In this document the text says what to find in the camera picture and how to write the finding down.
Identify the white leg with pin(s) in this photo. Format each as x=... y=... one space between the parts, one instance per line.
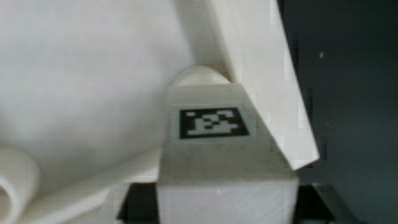
x=227 y=181

